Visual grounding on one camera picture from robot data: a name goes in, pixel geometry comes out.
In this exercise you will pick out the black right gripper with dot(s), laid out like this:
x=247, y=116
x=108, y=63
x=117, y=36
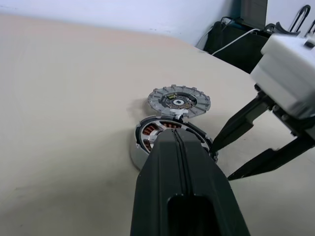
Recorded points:
x=300, y=123

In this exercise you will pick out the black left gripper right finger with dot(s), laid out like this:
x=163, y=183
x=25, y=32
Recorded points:
x=209, y=182

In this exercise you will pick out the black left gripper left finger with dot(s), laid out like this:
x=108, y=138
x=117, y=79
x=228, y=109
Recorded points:
x=155, y=186

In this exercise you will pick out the round copper-wound spoked rotor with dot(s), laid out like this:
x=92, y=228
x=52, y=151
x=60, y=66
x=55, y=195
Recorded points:
x=147, y=131

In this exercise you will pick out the silver ribbed motor lid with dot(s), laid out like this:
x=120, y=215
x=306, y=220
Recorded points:
x=157, y=98

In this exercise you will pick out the black bag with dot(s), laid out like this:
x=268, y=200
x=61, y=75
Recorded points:
x=236, y=56

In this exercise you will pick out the dark grey upright panel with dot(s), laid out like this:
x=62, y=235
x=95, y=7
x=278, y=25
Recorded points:
x=253, y=11

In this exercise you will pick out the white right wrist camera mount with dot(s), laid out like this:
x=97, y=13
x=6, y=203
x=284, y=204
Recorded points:
x=283, y=68

